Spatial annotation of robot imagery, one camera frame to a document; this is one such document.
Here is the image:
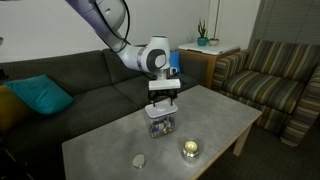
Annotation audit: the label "teal throw pillow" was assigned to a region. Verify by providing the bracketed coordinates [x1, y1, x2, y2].
[5, 74, 73, 115]

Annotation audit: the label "window blinds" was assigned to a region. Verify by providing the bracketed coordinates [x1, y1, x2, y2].
[249, 0, 320, 47]

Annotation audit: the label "clear plastic storage box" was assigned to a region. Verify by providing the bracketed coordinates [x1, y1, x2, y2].
[146, 114, 175, 138]

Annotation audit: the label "striped armchair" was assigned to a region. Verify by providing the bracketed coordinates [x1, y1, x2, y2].
[212, 39, 320, 147]

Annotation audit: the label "plant in teal pot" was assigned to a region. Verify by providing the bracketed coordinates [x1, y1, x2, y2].
[197, 20, 208, 46]

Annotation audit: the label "white storage box lid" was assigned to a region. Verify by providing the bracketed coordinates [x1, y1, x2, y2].
[145, 103, 178, 119]

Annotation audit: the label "round silver candle lid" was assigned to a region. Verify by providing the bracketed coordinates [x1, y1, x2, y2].
[132, 153, 146, 169]

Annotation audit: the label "blue throw pillow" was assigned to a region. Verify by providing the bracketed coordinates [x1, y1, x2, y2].
[169, 51, 181, 73]

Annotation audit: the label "wooden side table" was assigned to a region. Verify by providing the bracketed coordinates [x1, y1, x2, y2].
[178, 43, 240, 88]

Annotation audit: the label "lit candle in glass jar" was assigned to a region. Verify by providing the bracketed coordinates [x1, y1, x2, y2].
[182, 140, 199, 162]

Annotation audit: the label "mustard yellow throw pillow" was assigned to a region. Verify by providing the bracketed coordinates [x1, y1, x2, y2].
[0, 85, 34, 134]

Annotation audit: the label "small white bowl planter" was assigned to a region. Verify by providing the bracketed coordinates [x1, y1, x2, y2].
[209, 38, 219, 46]

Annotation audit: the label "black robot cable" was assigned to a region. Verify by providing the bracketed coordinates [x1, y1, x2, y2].
[94, 0, 132, 54]

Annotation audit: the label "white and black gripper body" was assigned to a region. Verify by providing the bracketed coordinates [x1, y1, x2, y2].
[148, 79, 181, 99]

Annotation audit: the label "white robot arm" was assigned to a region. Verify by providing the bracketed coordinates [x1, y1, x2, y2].
[65, 0, 181, 104]

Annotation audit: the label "dark grey fabric sofa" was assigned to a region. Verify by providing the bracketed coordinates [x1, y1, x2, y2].
[0, 42, 208, 180]

